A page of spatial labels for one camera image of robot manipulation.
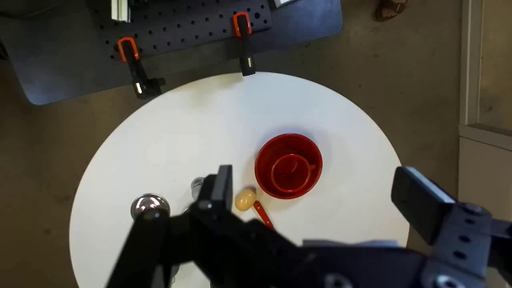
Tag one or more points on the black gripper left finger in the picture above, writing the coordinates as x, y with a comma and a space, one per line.
220, 187

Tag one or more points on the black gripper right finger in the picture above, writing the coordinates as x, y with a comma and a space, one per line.
420, 203

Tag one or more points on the small steel bowl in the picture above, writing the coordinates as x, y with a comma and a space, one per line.
150, 206

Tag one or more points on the red bowl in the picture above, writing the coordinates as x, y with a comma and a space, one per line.
288, 167

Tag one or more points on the orange and black bar clamp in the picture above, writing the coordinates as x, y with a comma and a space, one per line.
244, 54
139, 81

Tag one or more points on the black perforated board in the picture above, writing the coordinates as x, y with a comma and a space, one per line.
185, 27
52, 65

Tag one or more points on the white box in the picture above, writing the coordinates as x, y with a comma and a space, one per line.
280, 3

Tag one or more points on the silver aluminium rail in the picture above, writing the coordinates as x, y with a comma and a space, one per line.
120, 11

